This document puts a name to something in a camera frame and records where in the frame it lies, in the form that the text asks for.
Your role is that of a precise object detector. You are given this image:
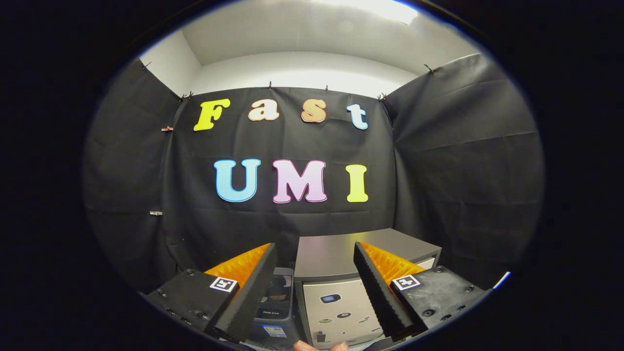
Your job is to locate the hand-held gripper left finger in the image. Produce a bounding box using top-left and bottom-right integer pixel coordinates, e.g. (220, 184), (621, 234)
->
(145, 243), (279, 345)

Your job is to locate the black backdrop cloth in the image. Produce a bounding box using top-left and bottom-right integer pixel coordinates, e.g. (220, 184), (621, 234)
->
(83, 53), (545, 294)

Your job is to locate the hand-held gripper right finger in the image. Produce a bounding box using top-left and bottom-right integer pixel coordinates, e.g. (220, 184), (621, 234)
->
(353, 241), (491, 343)

